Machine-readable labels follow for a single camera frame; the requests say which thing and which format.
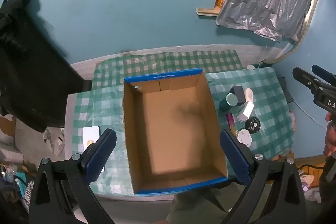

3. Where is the small-check green tablecloth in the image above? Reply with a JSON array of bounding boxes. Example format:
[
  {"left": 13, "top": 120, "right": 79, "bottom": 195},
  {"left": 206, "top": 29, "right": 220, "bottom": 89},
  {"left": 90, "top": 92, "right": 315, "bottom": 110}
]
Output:
[{"left": 93, "top": 49, "right": 243, "bottom": 88}]

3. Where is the green metal can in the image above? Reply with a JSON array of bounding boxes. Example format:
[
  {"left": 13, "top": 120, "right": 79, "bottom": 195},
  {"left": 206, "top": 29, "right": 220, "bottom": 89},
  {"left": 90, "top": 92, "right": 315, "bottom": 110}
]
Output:
[{"left": 220, "top": 93, "right": 238, "bottom": 111}]

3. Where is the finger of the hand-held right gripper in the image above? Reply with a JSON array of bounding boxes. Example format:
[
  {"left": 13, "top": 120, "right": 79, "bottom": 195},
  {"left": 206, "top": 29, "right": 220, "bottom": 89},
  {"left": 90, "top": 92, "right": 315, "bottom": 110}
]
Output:
[
  {"left": 312, "top": 64, "right": 336, "bottom": 84},
  {"left": 293, "top": 67, "right": 322, "bottom": 94}
]

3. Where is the large-check green plastic tablecloth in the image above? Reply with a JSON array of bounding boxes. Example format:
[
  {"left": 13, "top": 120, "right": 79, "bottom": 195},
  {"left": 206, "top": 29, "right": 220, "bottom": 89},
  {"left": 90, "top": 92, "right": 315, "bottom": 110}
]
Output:
[{"left": 72, "top": 67, "right": 296, "bottom": 197}]

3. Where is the cardboard box with blue rim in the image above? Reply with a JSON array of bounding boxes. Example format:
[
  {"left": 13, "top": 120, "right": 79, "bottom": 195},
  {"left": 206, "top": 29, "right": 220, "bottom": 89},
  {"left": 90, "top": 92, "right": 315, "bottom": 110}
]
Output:
[{"left": 123, "top": 69, "right": 229, "bottom": 195}]

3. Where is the white charger plug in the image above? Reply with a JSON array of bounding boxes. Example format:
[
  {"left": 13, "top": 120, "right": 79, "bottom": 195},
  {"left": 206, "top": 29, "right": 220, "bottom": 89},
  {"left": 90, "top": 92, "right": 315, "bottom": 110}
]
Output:
[{"left": 236, "top": 103, "right": 255, "bottom": 122}]

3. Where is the flat cardboard piece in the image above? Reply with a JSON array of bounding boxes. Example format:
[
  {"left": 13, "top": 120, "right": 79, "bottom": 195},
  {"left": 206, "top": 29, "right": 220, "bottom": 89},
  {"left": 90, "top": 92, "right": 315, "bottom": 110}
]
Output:
[{"left": 196, "top": 6, "right": 223, "bottom": 18}]

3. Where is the pink and gold lighter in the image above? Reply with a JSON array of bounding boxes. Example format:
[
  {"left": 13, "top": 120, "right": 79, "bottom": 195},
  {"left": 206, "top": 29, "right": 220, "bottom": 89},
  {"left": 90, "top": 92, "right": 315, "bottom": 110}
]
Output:
[{"left": 227, "top": 113, "right": 238, "bottom": 132}]

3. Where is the black cloth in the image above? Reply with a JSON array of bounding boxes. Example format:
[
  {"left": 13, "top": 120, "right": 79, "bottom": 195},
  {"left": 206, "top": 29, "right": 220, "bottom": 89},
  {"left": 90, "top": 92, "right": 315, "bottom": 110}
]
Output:
[{"left": 0, "top": 0, "right": 92, "bottom": 132}]

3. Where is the person's right hand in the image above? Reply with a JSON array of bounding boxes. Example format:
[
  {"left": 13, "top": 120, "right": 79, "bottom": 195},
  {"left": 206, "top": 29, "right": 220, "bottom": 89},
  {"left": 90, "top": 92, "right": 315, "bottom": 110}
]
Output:
[{"left": 324, "top": 112, "right": 336, "bottom": 157}]

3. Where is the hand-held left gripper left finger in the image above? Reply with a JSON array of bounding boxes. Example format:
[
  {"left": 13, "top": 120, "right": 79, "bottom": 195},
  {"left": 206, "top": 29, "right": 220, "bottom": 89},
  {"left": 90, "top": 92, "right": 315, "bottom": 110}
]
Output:
[{"left": 28, "top": 128, "right": 117, "bottom": 224}]

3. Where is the white hexagonal box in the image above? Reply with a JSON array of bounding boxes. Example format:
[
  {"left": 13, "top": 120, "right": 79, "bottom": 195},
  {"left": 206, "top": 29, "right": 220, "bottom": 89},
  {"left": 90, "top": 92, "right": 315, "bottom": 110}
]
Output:
[{"left": 237, "top": 129, "right": 252, "bottom": 147}]

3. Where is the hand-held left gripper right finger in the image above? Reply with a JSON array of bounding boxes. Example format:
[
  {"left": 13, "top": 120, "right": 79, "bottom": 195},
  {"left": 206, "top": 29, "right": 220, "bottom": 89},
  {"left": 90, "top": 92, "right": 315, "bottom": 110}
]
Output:
[{"left": 219, "top": 130, "right": 307, "bottom": 224}]

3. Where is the black cable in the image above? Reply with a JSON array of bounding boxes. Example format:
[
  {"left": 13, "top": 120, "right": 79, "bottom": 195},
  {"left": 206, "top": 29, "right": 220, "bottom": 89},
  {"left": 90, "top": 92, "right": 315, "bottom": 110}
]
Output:
[{"left": 298, "top": 164, "right": 324, "bottom": 170}]

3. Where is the white smartphone with gold stickers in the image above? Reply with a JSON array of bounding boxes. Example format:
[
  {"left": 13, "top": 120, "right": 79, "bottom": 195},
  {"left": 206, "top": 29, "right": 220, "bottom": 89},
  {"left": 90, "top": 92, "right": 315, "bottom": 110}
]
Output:
[{"left": 82, "top": 126, "right": 101, "bottom": 151}]

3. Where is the black charger block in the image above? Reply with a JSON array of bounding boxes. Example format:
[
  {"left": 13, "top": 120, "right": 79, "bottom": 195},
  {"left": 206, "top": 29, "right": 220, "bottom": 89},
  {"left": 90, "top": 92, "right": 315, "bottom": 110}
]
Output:
[{"left": 230, "top": 86, "right": 246, "bottom": 106}]

